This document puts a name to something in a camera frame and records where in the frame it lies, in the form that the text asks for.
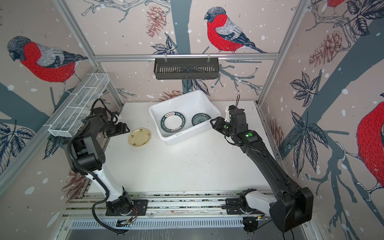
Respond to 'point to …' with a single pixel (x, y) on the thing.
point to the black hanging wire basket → (186, 68)
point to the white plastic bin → (189, 104)
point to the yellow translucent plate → (139, 137)
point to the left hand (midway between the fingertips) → (122, 131)
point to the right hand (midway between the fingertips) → (210, 123)
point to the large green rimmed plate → (172, 122)
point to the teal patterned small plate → (199, 118)
